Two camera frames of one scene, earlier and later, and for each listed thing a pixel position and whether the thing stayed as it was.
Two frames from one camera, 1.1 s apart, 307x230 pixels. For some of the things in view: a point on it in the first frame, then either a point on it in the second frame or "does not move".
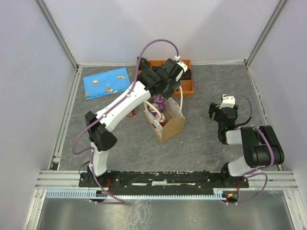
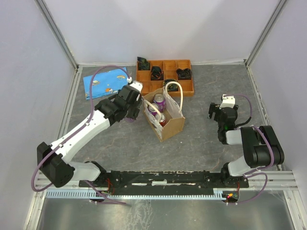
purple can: x=152 y=110 does not move
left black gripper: x=175 y=85 → x=136 y=107
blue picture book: x=107 y=83 does not move
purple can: x=159 y=100 → x=129 y=120
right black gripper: x=214 y=108 does not move
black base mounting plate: x=189 y=183 does not move
